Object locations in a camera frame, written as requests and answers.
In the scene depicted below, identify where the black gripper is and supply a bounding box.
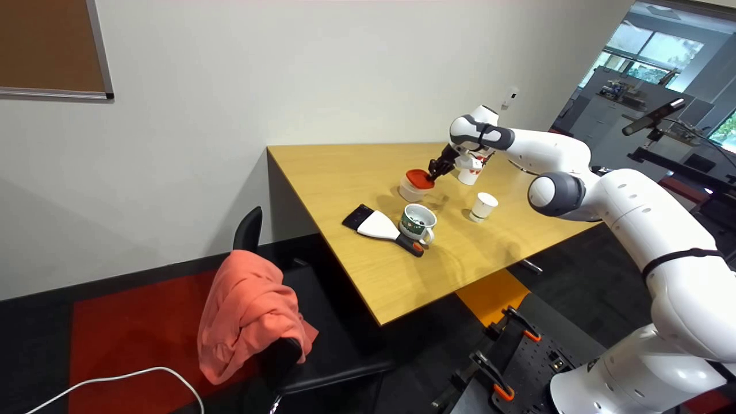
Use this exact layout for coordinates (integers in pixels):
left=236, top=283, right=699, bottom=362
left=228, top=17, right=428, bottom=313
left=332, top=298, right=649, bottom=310
left=423, top=142, right=465, bottom=187

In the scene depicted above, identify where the red plastic lid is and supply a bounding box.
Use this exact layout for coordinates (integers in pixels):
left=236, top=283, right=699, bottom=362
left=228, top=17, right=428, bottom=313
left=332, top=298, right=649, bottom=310
left=404, top=169, right=437, bottom=192

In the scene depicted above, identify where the clear plastic bowl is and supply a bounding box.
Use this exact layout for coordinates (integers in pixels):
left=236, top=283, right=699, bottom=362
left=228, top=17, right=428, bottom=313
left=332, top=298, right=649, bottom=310
left=395, top=180, right=449, bottom=209

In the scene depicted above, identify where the green white ceramic mug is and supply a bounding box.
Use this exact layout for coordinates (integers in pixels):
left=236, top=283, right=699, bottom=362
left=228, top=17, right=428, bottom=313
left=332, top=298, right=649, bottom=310
left=395, top=202, right=439, bottom=249

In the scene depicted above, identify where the orange black clamp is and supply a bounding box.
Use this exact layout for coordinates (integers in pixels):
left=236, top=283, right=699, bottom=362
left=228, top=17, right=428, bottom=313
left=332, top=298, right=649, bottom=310
left=498, top=303, right=544, bottom=345
left=467, top=347, right=518, bottom=406

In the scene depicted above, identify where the black mounting plate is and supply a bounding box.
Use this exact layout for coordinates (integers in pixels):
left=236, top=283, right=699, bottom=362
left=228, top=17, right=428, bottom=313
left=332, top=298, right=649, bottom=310
left=431, top=295, right=609, bottom=414

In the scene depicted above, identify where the black office chair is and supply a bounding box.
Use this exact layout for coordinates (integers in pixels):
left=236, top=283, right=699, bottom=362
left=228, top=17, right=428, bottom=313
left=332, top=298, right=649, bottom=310
left=228, top=206, right=398, bottom=414

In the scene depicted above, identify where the salmon pink cloth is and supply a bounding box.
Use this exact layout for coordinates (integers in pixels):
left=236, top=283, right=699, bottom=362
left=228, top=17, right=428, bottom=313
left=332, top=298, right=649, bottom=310
left=196, top=249, right=322, bottom=388

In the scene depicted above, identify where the brown cork board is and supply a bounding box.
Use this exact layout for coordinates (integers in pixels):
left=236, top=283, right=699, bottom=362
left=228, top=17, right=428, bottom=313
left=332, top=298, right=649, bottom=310
left=0, top=0, right=117, bottom=104

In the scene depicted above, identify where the white floor cable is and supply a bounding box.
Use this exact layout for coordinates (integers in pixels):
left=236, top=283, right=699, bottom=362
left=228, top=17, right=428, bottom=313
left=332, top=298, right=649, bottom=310
left=26, top=364, right=209, bottom=414

